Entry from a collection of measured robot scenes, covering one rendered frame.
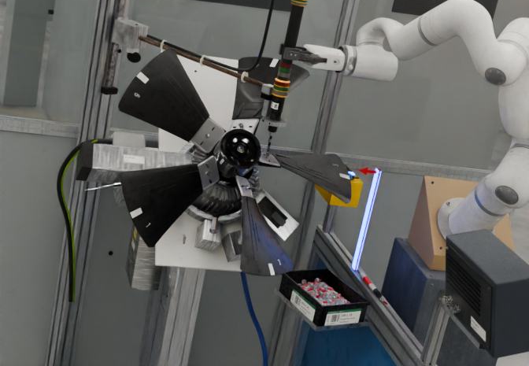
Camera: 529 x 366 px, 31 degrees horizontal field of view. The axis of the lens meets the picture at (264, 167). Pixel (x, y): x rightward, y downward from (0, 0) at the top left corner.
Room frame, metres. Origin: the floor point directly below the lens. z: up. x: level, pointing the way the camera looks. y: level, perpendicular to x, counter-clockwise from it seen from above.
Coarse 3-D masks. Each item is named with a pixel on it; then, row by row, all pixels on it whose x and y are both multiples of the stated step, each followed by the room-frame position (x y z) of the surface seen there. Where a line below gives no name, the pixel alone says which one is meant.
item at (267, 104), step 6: (264, 84) 2.64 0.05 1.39; (264, 90) 2.63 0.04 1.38; (270, 90) 2.62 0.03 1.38; (264, 96) 2.62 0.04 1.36; (270, 96) 2.61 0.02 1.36; (264, 102) 2.62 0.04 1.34; (270, 102) 2.62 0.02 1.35; (264, 108) 2.62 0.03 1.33; (270, 108) 2.62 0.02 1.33; (264, 114) 2.62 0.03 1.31; (264, 120) 2.59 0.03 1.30; (270, 120) 2.59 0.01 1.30; (282, 120) 2.61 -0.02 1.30; (276, 126) 2.58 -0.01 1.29; (282, 126) 2.59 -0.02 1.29
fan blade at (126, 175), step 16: (128, 176) 2.37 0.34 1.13; (144, 176) 2.39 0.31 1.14; (160, 176) 2.42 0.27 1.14; (176, 176) 2.45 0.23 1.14; (192, 176) 2.48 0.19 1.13; (128, 192) 2.37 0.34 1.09; (144, 192) 2.39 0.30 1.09; (160, 192) 2.41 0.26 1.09; (176, 192) 2.45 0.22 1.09; (192, 192) 2.49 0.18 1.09; (128, 208) 2.36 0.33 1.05; (144, 208) 2.38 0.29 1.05; (160, 208) 2.41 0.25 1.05; (176, 208) 2.45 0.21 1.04; (160, 224) 2.41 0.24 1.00; (144, 240) 2.37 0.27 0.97
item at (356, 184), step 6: (354, 180) 2.95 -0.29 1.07; (360, 180) 2.96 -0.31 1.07; (318, 186) 3.03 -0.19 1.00; (354, 186) 2.94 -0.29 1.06; (360, 186) 2.95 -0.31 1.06; (324, 192) 2.97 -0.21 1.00; (354, 192) 2.94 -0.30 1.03; (360, 192) 2.95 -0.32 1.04; (324, 198) 2.96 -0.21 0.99; (330, 198) 2.92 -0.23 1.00; (336, 198) 2.92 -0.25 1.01; (354, 198) 2.94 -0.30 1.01; (330, 204) 2.92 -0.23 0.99; (336, 204) 2.92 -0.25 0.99; (342, 204) 2.93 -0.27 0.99; (348, 204) 2.94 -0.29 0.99; (354, 204) 2.94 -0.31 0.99
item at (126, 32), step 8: (120, 24) 2.96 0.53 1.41; (128, 24) 2.95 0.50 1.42; (136, 24) 2.97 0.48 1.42; (144, 24) 3.00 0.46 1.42; (120, 32) 2.96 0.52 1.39; (128, 32) 2.94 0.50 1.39; (136, 32) 2.94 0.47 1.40; (144, 32) 2.97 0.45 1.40; (112, 40) 2.98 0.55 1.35; (120, 40) 2.96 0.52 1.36; (128, 40) 2.94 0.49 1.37; (136, 40) 2.95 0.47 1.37; (136, 48) 2.95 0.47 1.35; (144, 48) 2.98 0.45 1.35
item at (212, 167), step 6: (204, 162) 2.50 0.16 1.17; (210, 162) 2.52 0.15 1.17; (198, 168) 2.50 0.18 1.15; (204, 168) 2.51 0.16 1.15; (210, 168) 2.53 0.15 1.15; (216, 168) 2.54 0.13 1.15; (204, 174) 2.51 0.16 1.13; (216, 174) 2.55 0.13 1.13; (204, 180) 2.52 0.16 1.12; (216, 180) 2.55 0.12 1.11; (204, 186) 2.52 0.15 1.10
